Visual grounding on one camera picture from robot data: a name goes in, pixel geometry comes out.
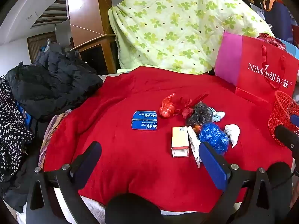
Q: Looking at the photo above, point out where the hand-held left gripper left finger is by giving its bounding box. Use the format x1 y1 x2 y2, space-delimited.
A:
25 141 110 224

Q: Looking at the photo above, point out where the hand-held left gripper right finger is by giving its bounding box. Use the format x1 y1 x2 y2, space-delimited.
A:
198 141 274 224

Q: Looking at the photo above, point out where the red plastic mesh basket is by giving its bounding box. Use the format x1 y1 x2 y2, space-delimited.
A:
268 91 299 147

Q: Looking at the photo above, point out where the long white box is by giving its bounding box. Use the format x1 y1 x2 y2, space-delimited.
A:
187 126 203 168

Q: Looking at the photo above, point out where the blue plastic bag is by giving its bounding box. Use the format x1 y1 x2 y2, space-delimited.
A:
198 122 230 154

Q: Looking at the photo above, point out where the yellow and white small box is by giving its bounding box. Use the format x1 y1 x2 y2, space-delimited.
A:
171 126 189 158

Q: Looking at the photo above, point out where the blue and white tissue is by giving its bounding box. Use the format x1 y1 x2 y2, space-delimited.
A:
209 107 226 122

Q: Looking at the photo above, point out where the black plastic bag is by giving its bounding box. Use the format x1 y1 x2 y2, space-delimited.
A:
186 102 213 126

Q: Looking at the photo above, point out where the red plastic wrapper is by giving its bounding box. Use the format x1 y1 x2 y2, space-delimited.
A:
176 93 209 119

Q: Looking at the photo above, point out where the knotted red plastic bag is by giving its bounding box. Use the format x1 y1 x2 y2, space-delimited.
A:
159 93 175 118

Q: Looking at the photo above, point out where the red fleece blanket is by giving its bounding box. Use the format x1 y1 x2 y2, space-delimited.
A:
43 66 293 213

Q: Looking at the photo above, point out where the striped cloth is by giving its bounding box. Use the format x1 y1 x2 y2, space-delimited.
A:
38 108 73 168

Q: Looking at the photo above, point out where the light blue cardboard box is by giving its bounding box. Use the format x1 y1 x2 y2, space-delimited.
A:
279 38 299 59

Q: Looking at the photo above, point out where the red paper gift bag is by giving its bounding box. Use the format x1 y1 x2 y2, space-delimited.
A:
214 31 299 103

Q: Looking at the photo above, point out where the black floral cloth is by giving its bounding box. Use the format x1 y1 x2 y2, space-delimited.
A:
0 76 35 182

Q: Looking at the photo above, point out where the shiny red foil wrapper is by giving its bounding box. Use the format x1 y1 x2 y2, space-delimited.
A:
256 33 286 52

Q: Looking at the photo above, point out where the black puffer jacket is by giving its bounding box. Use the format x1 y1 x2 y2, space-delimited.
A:
5 49 104 122

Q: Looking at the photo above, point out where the green clover print quilt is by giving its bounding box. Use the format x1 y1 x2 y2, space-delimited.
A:
109 0 275 75

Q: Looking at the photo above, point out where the brown wooden cabinet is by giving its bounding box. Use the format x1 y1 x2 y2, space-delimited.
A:
67 0 117 75

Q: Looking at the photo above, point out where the navy bag with orange handles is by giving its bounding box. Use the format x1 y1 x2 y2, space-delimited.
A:
263 0 293 45

